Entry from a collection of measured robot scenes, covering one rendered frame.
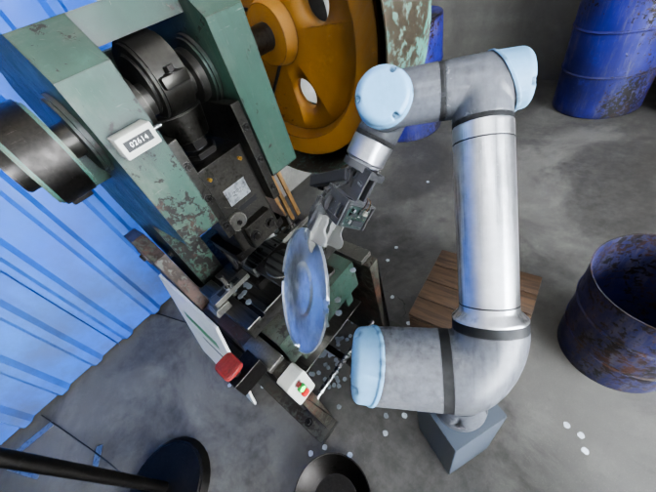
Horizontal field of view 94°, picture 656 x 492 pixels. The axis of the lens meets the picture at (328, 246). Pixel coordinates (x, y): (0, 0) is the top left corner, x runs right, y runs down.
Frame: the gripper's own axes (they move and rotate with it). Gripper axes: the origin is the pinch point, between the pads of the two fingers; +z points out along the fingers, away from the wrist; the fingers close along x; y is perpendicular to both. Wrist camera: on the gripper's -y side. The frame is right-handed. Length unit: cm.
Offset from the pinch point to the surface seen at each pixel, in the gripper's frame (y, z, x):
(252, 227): -26.9, 11.9, -1.1
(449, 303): -2, 18, 80
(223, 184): -29.8, 2.1, -11.9
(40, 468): -19, 96, -40
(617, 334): 39, -5, 101
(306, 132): -49, -16, 16
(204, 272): -49, 45, -1
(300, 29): -42, -40, -1
